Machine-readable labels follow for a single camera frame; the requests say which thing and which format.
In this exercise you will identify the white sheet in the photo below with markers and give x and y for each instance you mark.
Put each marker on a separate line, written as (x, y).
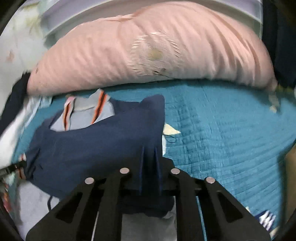
(12, 134)

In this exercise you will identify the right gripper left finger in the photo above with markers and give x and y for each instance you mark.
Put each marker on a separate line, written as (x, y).
(94, 210)

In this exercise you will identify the teal quilted bedspread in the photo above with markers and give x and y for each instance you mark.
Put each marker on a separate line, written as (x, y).
(231, 133)

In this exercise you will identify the white bed frame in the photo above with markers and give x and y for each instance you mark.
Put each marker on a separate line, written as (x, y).
(59, 17)

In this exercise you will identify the pink pillow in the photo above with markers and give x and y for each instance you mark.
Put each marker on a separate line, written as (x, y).
(172, 40)

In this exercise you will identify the dark navy fleece garment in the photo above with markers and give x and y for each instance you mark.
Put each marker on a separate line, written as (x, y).
(14, 101)

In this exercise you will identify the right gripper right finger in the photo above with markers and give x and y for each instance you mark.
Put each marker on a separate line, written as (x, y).
(205, 210)

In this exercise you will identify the navy grey polo shirt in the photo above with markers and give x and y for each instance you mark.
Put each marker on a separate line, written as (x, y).
(130, 137)

